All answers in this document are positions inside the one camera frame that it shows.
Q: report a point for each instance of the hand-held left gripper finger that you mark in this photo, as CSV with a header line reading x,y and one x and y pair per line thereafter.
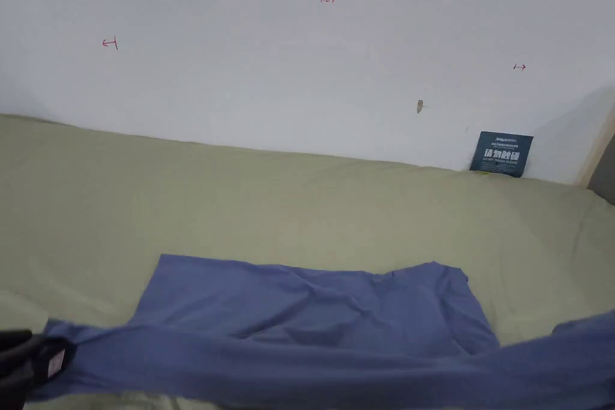
x,y
13,347
45,362

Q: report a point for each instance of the blue shirt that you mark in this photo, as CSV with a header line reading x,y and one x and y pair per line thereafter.
x,y
312,314

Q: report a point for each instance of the dark blue sign card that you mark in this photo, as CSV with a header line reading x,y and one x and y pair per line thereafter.
x,y
502,155

